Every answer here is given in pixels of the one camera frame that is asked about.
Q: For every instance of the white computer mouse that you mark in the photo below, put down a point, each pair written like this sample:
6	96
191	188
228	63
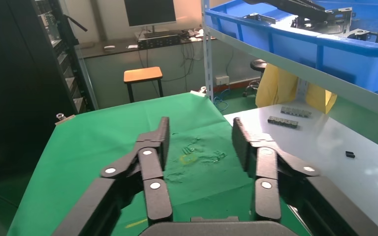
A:
109	47

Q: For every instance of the green table cloth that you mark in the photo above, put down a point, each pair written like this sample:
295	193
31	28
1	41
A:
94	140

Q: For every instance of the blue plastic bin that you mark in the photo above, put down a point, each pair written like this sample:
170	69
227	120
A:
339	62

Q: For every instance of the stamped sheet metal bracket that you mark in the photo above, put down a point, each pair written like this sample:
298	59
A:
335	19
365	34
260	18

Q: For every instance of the grey shelf upright post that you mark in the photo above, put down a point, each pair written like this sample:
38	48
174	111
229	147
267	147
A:
207	58

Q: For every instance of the small black plastic clip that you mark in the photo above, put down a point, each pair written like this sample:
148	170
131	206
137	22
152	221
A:
350	154

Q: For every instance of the yellow plastic bag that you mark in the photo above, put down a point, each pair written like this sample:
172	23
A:
273	88

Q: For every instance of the black keyboard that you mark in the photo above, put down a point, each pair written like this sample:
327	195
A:
163	34

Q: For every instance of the black computer monitor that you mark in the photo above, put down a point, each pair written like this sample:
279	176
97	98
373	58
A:
150	13

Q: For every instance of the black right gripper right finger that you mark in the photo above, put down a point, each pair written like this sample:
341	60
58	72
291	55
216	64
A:
267	169

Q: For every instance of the white wall socket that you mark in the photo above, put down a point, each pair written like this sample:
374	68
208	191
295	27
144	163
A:
222	80

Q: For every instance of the black rack cabinet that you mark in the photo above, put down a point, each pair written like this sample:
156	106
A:
13	81

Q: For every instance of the black rolling stool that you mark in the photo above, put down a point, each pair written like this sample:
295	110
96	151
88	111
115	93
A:
257	65

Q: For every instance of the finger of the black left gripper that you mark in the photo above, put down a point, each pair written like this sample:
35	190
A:
317	14

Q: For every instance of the orange wooden stool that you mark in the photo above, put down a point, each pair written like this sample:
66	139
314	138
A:
142	74

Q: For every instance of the black connector strip far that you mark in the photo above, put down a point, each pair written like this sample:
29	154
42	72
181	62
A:
296	112

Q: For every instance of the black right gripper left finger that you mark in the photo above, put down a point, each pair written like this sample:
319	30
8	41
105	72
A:
154	195

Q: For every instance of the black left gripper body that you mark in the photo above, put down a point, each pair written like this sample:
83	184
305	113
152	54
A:
273	4

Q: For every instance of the white paper note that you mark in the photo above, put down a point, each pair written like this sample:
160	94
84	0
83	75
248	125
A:
133	46

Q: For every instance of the black equipment box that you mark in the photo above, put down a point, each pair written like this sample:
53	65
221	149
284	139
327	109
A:
159	42

